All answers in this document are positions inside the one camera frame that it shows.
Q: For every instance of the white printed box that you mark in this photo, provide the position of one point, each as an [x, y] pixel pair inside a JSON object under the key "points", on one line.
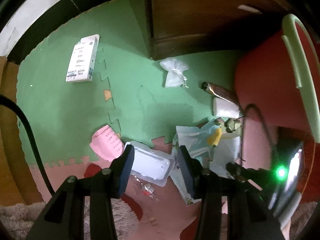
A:
{"points": [[81, 64]]}

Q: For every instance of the blue wet wipes pack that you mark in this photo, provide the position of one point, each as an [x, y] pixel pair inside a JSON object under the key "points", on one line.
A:
{"points": [[195, 140]]}

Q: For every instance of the pink crumpled paper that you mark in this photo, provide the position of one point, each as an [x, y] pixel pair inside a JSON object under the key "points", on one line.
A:
{"points": [[106, 144]]}

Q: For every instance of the brown tube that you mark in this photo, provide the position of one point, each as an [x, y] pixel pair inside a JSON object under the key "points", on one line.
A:
{"points": [[219, 92]]}

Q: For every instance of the small clear vial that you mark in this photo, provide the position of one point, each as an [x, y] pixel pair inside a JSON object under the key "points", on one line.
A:
{"points": [[145, 188]]}

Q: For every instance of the white crumpled plastic bag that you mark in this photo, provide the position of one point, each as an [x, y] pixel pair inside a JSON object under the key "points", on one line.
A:
{"points": [[175, 76]]}

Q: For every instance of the dark wooden cabinet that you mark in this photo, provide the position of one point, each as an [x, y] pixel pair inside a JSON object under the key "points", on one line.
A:
{"points": [[179, 27]]}

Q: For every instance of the clear plastic blister tray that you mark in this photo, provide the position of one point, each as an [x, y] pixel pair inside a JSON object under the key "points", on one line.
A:
{"points": [[150, 165]]}

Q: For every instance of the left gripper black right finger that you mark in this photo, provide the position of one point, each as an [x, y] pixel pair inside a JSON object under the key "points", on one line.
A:
{"points": [[248, 215]]}

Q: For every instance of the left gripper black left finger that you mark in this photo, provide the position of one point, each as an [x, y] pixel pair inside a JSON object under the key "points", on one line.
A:
{"points": [[109, 183]]}

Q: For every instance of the grey fluffy rug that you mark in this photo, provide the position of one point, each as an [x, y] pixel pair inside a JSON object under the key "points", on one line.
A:
{"points": [[18, 219]]}

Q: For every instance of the red bin green rim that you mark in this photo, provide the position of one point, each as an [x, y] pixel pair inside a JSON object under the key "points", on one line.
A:
{"points": [[281, 77]]}

